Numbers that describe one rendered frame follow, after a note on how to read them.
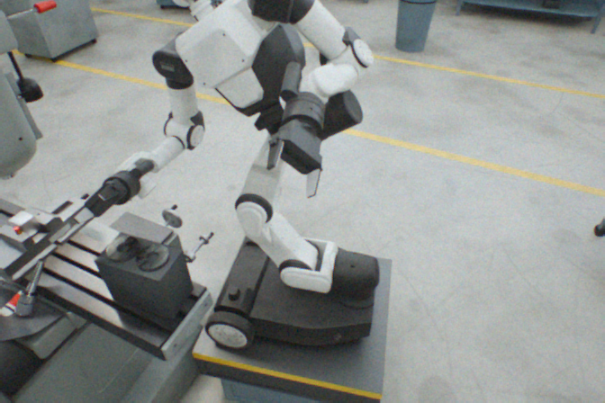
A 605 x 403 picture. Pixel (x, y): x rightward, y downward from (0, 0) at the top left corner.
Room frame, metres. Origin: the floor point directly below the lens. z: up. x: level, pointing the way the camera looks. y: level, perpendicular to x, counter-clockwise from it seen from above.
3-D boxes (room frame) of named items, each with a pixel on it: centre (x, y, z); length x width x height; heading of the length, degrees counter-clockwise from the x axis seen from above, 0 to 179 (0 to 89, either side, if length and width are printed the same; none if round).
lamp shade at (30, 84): (1.11, 0.82, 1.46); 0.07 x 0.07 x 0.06
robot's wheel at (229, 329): (0.89, 0.30, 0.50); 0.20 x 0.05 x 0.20; 77
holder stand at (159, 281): (0.76, 0.47, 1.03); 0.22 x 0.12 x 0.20; 71
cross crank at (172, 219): (1.37, 0.65, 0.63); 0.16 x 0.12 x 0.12; 155
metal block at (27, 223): (0.96, 0.93, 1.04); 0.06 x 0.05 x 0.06; 66
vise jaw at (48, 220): (1.01, 0.91, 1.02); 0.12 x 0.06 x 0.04; 66
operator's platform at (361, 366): (1.10, 0.00, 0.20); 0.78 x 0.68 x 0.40; 77
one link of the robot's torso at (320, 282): (1.09, -0.03, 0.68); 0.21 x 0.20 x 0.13; 77
